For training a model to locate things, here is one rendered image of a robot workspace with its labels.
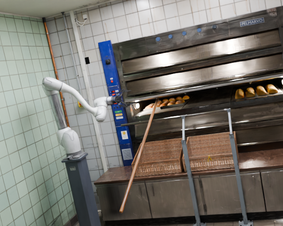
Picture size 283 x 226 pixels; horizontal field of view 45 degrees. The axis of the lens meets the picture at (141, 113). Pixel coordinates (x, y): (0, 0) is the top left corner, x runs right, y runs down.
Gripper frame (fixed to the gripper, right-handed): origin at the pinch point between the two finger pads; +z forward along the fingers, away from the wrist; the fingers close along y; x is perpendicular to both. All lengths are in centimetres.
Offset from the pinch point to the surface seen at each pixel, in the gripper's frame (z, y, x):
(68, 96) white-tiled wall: -104, -9, -60
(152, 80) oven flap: 8, -11, -63
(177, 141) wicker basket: 26, 67, -57
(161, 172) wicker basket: 13, 87, -12
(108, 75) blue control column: -43, -26, -58
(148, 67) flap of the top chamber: 8, -27, -60
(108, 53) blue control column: -38, -52, -58
